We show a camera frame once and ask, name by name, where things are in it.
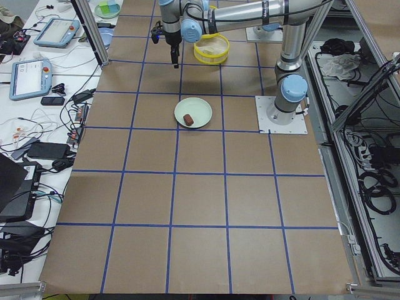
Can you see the black power adapter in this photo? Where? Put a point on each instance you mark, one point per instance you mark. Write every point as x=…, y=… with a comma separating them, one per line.
x=83, y=96

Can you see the aluminium frame post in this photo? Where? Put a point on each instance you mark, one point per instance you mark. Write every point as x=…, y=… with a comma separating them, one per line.
x=90, y=27

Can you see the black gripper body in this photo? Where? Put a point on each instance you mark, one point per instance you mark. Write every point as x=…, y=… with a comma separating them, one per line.
x=171, y=39

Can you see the blue plate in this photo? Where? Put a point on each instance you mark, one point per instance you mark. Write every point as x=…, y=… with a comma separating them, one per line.
x=106, y=36

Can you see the teach pendant far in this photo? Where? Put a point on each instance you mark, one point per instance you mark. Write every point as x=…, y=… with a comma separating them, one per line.
x=57, y=33

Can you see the teach pendant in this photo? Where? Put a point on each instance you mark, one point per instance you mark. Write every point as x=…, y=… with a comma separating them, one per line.
x=30, y=79
x=57, y=33

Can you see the blue foam cube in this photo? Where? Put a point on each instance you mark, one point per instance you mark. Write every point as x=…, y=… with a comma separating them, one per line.
x=113, y=8

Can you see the green foam cube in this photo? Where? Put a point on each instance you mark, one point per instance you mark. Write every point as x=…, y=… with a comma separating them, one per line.
x=104, y=8

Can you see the teach pendant near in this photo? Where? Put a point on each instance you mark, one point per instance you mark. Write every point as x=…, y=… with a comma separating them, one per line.
x=30, y=79

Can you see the light green plate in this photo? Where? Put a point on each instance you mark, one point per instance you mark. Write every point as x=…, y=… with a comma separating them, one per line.
x=199, y=109

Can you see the clear green bowl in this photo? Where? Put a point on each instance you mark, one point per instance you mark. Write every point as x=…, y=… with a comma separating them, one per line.
x=108, y=15

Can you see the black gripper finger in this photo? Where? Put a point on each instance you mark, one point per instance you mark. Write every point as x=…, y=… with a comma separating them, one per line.
x=175, y=62

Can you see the brown chocolate bun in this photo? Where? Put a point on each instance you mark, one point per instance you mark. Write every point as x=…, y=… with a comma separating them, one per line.
x=188, y=120

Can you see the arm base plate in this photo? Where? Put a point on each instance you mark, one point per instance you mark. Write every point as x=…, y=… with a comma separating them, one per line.
x=275, y=38
x=272, y=121

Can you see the yellow rimmed steamer basket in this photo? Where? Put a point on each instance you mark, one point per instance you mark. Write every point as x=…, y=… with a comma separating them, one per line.
x=212, y=49

